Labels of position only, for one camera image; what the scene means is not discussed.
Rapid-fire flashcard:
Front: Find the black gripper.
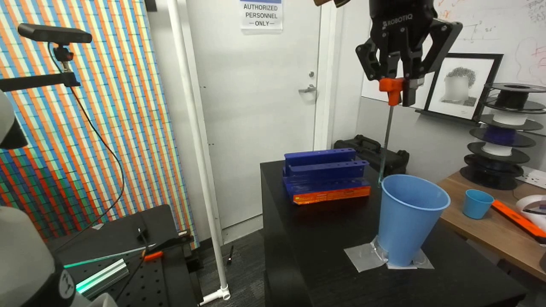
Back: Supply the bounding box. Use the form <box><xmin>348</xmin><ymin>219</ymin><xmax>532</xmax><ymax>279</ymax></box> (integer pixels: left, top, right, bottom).
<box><xmin>353</xmin><ymin>0</ymin><xmax>464</xmax><ymax>110</ymax></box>

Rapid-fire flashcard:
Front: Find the orange tool with metal shaft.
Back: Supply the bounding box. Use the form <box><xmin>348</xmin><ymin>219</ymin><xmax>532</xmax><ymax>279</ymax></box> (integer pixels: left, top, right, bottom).
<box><xmin>375</xmin><ymin>76</ymin><xmax>408</xmax><ymax>183</ymax></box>

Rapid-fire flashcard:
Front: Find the large blue cup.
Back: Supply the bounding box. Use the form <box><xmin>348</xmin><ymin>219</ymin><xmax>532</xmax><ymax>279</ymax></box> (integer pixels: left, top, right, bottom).
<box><xmin>377</xmin><ymin>173</ymin><xmax>452</xmax><ymax>270</ymax></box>

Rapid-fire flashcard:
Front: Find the small blue cup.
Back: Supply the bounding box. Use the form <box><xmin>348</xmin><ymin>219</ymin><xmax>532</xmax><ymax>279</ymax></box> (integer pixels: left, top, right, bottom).
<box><xmin>460</xmin><ymin>188</ymin><xmax>496</xmax><ymax>222</ymax></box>

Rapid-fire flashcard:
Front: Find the white round object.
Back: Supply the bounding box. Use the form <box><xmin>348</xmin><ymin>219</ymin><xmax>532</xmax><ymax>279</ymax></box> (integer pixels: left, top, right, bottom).
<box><xmin>513</xmin><ymin>193</ymin><xmax>546</xmax><ymax>217</ymax></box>

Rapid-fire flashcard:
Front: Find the framed portrait photo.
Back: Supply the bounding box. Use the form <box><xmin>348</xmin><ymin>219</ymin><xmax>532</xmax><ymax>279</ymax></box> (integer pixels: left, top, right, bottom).
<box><xmin>414</xmin><ymin>52</ymin><xmax>505</xmax><ymax>125</ymax></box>

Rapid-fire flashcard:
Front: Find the black hard case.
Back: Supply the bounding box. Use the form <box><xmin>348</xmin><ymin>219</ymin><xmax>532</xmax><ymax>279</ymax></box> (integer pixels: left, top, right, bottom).
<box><xmin>333</xmin><ymin>134</ymin><xmax>411</xmax><ymax>176</ymax></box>

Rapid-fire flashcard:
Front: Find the whiteboard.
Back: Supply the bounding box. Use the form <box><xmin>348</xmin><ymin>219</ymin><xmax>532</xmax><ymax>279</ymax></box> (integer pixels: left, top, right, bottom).
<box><xmin>433</xmin><ymin>0</ymin><xmax>546</xmax><ymax>89</ymax></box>

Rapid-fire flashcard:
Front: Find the white filament spool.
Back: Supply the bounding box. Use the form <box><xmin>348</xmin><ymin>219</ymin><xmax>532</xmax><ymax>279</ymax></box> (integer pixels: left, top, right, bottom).
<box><xmin>466</xmin><ymin>141</ymin><xmax>532</xmax><ymax>166</ymax></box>
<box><xmin>479</xmin><ymin>110</ymin><xmax>546</xmax><ymax>134</ymax></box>

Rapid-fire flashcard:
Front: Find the blue filament spool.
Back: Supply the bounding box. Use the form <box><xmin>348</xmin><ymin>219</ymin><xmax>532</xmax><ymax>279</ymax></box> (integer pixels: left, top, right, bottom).
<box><xmin>467</xmin><ymin>125</ymin><xmax>537</xmax><ymax>149</ymax></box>

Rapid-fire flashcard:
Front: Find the blue rectangular box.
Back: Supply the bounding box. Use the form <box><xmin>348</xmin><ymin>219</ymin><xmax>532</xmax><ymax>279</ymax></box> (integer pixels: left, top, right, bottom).
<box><xmin>281</xmin><ymin>147</ymin><xmax>372</xmax><ymax>200</ymax></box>

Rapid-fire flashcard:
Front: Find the authorized personnel sign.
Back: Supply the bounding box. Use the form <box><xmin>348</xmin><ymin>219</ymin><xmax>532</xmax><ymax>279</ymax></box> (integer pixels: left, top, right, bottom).
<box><xmin>239</xmin><ymin>0</ymin><xmax>285</xmax><ymax>33</ymax></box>

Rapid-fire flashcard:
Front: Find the large black filament spool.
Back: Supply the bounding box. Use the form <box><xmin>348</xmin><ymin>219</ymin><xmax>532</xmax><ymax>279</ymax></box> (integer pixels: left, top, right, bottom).
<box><xmin>459</xmin><ymin>154</ymin><xmax>534</xmax><ymax>192</ymax></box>

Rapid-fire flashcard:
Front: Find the grey door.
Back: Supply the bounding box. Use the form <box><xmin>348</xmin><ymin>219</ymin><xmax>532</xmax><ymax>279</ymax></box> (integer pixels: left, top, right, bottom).
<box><xmin>186</xmin><ymin>0</ymin><xmax>324</xmax><ymax>233</ymax></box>

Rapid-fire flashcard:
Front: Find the wooden desk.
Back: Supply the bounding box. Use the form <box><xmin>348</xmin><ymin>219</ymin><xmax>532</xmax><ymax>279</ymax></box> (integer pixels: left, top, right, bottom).
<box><xmin>435</xmin><ymin>170</ymin><xmax>546</xmax><ymax>286</ymax></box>

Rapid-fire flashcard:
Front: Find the orange flat tool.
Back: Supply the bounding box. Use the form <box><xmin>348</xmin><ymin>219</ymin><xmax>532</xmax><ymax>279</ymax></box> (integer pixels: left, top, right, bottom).
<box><xmin>490</xmin><ymin>199</ymin><xmax>546</xmax><ymax>243</ymax></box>

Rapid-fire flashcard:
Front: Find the grey square mat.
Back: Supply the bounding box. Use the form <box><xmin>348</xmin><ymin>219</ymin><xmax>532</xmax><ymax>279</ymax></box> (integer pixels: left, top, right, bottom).
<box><xmin>343</xmin><ymin>236</ymin><xmax>435</xmax><ymax>275</ymax></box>

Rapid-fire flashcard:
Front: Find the black cabinet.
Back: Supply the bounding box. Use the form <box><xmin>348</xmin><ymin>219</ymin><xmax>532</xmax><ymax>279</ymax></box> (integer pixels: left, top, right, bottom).
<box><xmin>259</xmin><ymin>159</ymin><xmax>529</xmax><ymax>307</ymax></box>

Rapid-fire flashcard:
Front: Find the white support pole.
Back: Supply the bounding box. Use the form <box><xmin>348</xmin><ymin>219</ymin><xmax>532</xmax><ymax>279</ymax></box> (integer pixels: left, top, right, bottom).
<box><xmin>162</xmin><ymin>0</ymin><xmax>234</xmax><ymax>307</ymax></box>

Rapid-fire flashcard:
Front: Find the striped colourful backdrop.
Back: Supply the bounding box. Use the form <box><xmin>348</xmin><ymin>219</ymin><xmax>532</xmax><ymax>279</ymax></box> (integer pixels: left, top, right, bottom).
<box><xmin>0</xmin><ymin>0</ymin><xmax>196</xmax><ymax>248</ymax></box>

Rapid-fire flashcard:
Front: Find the black perforated robot table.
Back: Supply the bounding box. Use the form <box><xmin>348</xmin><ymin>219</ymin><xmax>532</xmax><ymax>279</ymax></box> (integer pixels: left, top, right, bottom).
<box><xmin>48</xmin><ymin>204</ymin><xmax>201</xmax><ymax>307</ymax></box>

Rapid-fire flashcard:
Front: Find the aluminium profile bar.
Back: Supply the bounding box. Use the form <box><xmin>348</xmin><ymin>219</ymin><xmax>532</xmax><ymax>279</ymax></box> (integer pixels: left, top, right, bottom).
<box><xmin>60</xmin><ymin>245</ymin><xmax>150</xmax><ymax>297</ymax></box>

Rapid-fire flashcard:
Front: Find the silver door handle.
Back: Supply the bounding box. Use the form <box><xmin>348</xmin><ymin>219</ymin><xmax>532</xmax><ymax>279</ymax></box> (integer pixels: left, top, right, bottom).
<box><xmin>297</xmin><ymin>83</ymin><xmax>319</xmax><ymax>98</ymax></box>

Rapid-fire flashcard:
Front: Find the orange rack base plate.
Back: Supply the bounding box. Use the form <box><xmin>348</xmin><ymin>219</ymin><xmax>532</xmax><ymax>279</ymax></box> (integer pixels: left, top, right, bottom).
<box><xmin>290</xmin><ymin>185</ymin><xmax>373</xmax><ymax>207</ymax></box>

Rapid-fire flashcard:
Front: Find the black camera cable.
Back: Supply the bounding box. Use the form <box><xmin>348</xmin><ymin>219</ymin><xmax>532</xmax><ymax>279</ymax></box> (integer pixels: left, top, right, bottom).
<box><xmin>49</xmin><ymin>43</ymin><xmax>128</xmax><ymax>228</ymax></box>

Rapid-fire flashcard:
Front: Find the orange handled tool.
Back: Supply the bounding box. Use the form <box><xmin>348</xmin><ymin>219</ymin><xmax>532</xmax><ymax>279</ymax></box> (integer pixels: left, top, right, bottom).
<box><xmin>140</xmin><ymin>250</ymin><xmax>165</xmax><ymax>265</ymax></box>

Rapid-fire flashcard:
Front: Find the black stereo camera bar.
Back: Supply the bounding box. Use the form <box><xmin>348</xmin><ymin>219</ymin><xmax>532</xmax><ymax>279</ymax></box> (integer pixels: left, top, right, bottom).
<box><xmin>15</xmin><ymin>23</ymin><xmax>94</xmax><ymax>47</ymax></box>

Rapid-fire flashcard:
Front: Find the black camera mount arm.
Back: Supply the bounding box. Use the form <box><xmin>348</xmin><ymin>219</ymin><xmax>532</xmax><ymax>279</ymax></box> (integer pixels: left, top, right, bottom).
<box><xmin>0</xmin><ymin>71</ymin><xmax>82</xmax><ymax>94</ymax></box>

